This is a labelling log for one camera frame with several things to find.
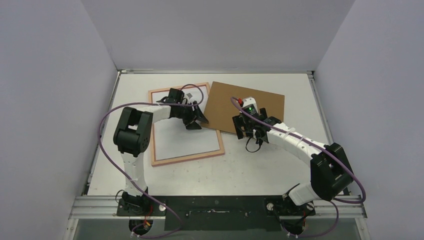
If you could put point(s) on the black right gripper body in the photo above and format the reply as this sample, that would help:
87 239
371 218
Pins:
244 123

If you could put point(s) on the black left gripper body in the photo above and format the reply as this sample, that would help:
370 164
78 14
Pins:
188 116

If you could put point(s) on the brown cardboard backing board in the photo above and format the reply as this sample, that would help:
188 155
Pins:
219 109

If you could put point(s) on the landscape photo print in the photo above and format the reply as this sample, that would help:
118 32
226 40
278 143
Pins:
172 140

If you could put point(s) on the pink wooden picture frame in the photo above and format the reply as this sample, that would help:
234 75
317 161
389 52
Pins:
155 163

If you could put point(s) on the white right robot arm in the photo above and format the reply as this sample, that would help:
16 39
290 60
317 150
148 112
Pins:
330 170

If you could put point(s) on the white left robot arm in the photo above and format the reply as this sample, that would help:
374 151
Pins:
132 138

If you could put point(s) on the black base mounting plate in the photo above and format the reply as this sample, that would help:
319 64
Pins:
218 213

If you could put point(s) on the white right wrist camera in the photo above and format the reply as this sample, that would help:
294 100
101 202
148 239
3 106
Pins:
248 105

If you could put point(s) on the aluminium front rail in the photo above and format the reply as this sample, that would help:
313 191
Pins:
106 207

